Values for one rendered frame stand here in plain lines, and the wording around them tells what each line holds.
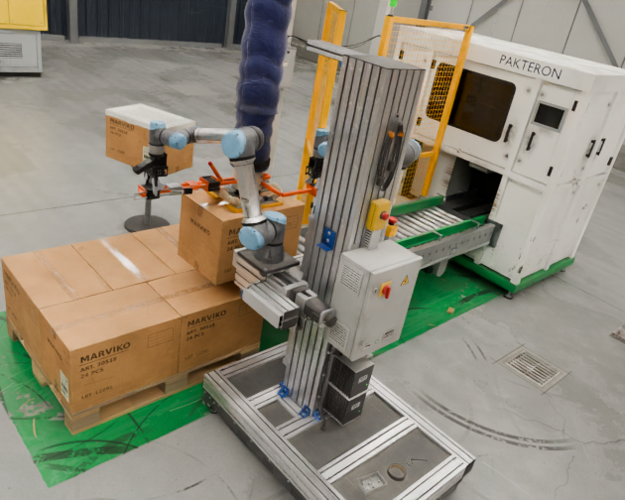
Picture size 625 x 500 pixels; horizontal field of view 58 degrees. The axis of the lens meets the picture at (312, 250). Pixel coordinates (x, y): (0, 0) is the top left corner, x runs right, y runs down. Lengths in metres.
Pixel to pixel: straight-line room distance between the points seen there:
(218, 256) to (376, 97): 1.28
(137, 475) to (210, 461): 0.36
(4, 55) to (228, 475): 8.23
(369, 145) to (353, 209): 0.29
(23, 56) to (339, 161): 8.23
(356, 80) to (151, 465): 2.09
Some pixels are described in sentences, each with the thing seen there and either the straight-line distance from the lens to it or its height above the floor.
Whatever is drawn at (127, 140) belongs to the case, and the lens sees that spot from 4.87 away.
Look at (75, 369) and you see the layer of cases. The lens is 3.00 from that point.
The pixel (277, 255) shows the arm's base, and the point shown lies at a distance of 2.69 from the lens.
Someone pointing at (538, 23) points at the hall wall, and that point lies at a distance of 12.28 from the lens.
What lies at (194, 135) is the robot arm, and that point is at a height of 1.52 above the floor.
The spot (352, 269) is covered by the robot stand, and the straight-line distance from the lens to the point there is 2.45.
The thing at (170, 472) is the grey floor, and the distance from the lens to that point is 3.07.
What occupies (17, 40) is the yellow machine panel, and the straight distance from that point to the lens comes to 10.20.
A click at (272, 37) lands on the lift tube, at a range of 2.93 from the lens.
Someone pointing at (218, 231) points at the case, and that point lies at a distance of 3.02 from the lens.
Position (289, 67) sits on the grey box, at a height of 1.62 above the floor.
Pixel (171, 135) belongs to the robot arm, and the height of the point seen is 1.53.
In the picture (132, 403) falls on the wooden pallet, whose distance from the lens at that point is 3.38.
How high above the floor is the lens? 2.34
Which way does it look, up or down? 27 degrees down
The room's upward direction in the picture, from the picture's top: 11 degrees clockwise
